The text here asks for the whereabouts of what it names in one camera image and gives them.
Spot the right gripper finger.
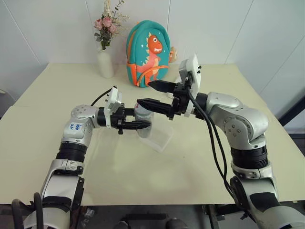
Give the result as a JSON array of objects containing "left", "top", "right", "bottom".
[
  {"left": 137, "top": 97, "right": 175, "bottom": 120},
  {"left": 148, "top": 80, "right": 178, "bottom": 94}
]

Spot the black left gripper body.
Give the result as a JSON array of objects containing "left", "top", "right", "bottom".
[{"left": 111, "top": 104, "right": 127, "bottom": 135}]

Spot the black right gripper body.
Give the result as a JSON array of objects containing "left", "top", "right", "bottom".
[{"left": 172, "top": 81, "right": 192, "bottom": 117}]

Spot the clear plastic jar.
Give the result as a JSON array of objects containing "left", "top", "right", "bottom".
[{"left": 133, "top": 103, "right": 154, "bottom": 139}]

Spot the clear jar lid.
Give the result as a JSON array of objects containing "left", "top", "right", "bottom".
[{"left": 134, "top": 103, "right": 153, "bottom": 113}]

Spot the clear plastic box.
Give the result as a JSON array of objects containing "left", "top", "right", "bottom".
[{"left": 139, "top": 124, "right": 174, "bottom": 153}]

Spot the beige plush toy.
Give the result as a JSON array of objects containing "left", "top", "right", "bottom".
[{"left": 169, "top": 46, "right": 180, "bottom": 63}]

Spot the teal dinosaur backpack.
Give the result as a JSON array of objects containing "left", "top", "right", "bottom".
[{"left": 125, "top": 20, "right": 172, "bottom": 88}]

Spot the white ceramic vase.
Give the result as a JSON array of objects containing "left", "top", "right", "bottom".
[{"left": 97, "top": 49, "right": 114, "bottom": 79}]

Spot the pink flower bouquet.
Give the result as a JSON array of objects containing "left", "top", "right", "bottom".
[{"left": 93, "top": 0, "right": 131, "bottom": 51}]

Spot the dark rounded shape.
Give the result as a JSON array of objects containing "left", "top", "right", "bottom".
[
  {"left": 165, "top": 219, "right": 186, "bottom": 229},
  {"left": 116, "top": 220, "right": 133, "bottom": 229}
]

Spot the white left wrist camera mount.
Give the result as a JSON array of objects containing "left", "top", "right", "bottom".
[{"left": 104, "top": 87, "right": 125, "bottom": 128}]

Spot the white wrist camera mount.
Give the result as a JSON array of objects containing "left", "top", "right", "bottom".
[
  {"left": 178, "top": 53, "right": 203, "bottom": 118},
  {"left": 104, "top": 87, "right": 125, "bottom": 128}
]

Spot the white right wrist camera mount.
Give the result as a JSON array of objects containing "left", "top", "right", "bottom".
[{"left": 178, "top": 53, "right": 203, "bottom": 118}]

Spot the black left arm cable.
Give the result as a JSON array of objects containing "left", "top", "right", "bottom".
[{"left": 90, "top": 85, "right": 118, "bottom": 107}]

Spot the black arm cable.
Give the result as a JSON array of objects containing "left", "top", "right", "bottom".
[
  {"left": 185, "top": 80, "right": 241, "bottom": 208},
  {"left": 90, "top": 85, "right": 118, "bottom": 107}
]

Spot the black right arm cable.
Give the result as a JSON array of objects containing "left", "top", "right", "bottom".
[{"left": 185, "top": 80, "right": 241, "bottom": 208}]

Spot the black looped hose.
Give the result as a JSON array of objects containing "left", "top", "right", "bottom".
[{"left": 11, "top": 192, "right": 46, "bottom": 229}]

